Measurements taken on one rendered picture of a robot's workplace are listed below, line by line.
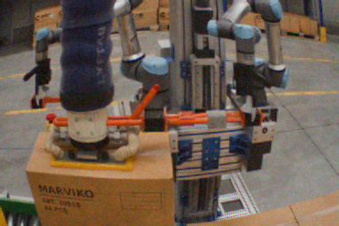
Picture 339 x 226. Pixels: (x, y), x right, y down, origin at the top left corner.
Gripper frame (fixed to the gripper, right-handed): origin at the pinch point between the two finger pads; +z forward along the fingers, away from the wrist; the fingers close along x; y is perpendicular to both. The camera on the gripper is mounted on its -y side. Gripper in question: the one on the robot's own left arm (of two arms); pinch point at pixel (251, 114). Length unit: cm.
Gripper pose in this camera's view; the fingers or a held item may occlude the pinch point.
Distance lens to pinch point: 180.7
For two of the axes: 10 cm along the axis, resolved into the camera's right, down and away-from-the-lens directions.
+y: -10.0, 0.4, -0.4
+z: 0.2, 9.3, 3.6
